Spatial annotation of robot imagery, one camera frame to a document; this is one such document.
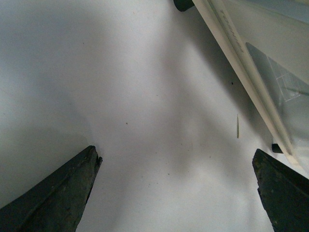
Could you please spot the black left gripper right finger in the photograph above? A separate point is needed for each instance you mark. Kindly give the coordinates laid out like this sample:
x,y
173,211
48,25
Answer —
x,y
284,193

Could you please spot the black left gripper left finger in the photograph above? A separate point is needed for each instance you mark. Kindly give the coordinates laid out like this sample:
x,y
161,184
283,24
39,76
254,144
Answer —
x,y
57,203

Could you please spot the cream Toshiba toaster oven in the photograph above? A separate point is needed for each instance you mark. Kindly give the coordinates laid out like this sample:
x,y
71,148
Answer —
x,y
267,44

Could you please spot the small fallen leaf fragment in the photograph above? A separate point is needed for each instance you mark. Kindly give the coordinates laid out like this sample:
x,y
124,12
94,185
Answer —
x,y
237,126

